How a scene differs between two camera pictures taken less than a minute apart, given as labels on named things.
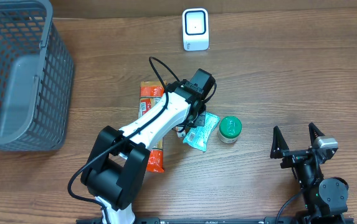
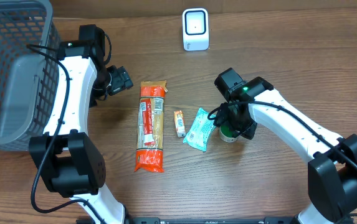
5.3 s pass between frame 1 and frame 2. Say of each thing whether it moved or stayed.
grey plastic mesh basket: stayed
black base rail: stayed
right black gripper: moved
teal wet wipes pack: stayed
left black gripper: moved
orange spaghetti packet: stayed
